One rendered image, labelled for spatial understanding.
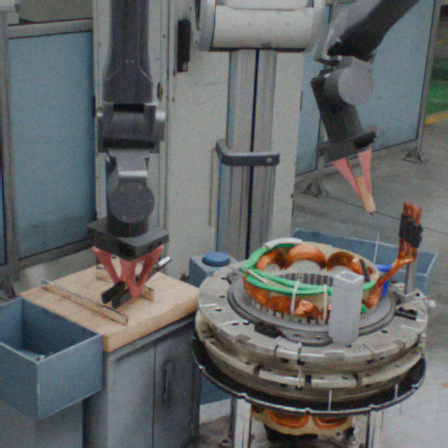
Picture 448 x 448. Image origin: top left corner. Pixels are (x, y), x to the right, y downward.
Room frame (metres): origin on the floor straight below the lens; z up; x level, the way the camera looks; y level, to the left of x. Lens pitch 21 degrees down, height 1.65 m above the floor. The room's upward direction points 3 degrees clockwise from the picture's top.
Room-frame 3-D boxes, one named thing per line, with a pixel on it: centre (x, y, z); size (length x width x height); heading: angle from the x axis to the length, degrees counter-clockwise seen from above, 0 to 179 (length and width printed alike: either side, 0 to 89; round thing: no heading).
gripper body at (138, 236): (1.18, 0.14, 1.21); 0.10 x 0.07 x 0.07; 52
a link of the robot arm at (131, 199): (1.13, 0.13, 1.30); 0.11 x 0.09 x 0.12; 11
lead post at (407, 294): (1.20, -0.25, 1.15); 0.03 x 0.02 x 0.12; 136
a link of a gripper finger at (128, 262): (1.18, 0.14, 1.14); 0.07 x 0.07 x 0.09; 52
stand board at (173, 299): (1.23, 0.17, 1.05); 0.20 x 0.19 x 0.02; 141
